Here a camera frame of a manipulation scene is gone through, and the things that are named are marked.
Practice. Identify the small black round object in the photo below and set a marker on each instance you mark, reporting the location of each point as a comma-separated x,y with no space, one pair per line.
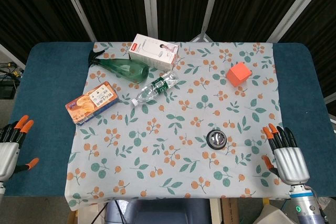
216,139

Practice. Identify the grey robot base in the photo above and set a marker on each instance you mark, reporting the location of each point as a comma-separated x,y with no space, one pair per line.
157,211

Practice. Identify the orange cube block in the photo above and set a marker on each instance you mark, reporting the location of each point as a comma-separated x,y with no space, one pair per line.
238,74

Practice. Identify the white folding screen frame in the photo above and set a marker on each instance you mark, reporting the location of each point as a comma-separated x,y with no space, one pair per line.
149,6

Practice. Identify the floral tablecloth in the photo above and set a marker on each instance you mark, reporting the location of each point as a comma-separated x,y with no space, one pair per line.
173,134

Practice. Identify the white product box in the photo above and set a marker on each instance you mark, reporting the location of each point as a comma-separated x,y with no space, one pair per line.
154,51

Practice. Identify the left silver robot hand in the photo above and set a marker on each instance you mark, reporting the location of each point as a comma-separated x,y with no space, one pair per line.
7,153

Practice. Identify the green spray bottle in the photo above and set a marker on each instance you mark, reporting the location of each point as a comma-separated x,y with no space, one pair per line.
123,68

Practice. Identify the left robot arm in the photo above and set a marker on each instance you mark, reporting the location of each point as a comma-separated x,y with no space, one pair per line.
1,191

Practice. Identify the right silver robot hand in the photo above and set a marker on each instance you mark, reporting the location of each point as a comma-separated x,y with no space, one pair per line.
291,161

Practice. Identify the clear plastic water bottle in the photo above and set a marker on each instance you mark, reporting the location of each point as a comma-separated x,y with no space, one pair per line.
155,88

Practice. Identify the blue table cover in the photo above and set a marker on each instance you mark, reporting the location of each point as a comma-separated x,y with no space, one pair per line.
44,103

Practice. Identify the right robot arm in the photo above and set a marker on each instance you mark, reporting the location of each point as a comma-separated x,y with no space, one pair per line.
307,204

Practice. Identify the biscuit box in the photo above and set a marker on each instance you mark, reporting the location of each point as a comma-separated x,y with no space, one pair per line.
92,102

